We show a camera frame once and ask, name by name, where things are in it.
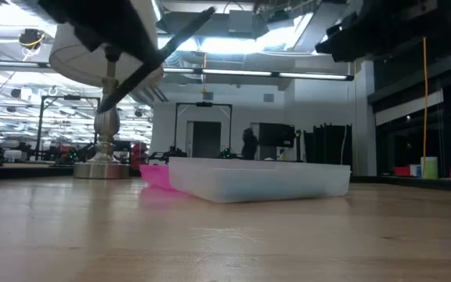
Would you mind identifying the clear box with pink lid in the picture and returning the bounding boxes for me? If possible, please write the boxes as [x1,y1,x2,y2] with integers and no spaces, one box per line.
[139,157,352,204]

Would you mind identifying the silver lamp with white shade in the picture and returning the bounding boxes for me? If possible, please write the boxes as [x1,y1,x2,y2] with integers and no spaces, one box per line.
[48,21,165,180]

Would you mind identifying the long matte black pen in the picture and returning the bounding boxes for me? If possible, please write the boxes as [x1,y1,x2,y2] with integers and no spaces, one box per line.
[97,5,217,115]

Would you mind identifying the magenta chair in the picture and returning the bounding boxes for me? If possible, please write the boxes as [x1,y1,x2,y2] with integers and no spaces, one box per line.
[130,141,150,170]

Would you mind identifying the black folding panels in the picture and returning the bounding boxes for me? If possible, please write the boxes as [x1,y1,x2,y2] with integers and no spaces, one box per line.
[303,124,353,176]

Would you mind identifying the thin black gantry frame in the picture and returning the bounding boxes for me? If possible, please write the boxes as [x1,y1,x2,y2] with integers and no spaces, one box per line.
[34,94,102,162]

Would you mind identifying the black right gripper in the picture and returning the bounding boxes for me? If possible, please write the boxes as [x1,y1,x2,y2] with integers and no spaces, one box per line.
[314,0,438,63]

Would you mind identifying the green and white box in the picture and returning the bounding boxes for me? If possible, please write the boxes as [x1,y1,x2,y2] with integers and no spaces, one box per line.
[420,156,439,180]

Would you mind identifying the black ceiling cable reel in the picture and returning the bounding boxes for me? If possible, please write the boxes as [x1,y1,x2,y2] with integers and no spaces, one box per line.
[17,28,46,52]

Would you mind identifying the long ceiling light bar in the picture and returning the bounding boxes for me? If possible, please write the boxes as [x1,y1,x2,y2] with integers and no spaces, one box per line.
[162,67,355,82]

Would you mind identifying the person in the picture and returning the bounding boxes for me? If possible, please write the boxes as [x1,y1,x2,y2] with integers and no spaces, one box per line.
[241,127,259,161]

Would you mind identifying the grey ceiling duct unit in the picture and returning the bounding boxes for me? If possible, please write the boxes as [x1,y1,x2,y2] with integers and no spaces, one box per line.
[228,9,254,34]

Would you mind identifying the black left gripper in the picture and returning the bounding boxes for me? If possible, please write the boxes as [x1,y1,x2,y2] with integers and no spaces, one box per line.
[37,0,164,68]

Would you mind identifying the black flat screen television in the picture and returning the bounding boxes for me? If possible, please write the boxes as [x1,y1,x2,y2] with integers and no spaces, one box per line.
[256,122,296,149]

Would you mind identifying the black gantry with camera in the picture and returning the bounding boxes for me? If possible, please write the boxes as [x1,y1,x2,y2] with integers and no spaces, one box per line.
[173,101,233,158]

